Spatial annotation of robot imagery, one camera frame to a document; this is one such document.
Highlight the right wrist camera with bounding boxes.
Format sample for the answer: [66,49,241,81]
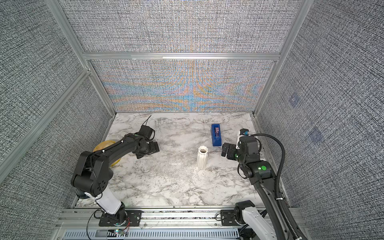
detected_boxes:
[236,129,249,149]

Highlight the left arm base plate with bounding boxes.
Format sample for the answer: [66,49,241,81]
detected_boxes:
[99,210,143,227]

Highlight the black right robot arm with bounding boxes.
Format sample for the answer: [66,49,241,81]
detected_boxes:
[222,134,306,240]

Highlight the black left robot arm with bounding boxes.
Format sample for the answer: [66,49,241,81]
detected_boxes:
[71,133,160,226]

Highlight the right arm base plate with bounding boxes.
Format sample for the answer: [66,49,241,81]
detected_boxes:
[220,209,240,227]

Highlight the blue tape dispenser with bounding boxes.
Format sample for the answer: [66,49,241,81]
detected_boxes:
[211,124,222,147]

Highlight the yellow bamboo steamer basket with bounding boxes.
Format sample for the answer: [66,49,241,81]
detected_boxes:
[92,139,121,168]

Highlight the aluminium front rail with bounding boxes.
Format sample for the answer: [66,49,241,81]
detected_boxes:
[53,206,313,240]

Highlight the white ribbed vase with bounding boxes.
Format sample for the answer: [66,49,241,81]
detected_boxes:
[197,146,208,169]

